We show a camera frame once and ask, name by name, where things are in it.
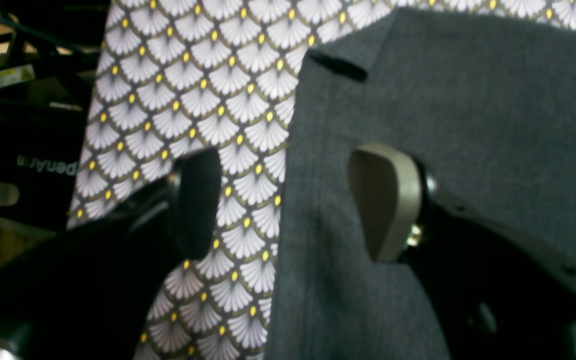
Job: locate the black OpenArm base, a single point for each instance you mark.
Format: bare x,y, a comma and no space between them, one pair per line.
44,104

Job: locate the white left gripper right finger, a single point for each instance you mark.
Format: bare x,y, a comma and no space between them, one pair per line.
387,189

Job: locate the fan-patterned table cloth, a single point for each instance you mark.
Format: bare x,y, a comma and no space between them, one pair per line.
483,90

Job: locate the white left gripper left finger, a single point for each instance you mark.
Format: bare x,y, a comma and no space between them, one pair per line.
193,185

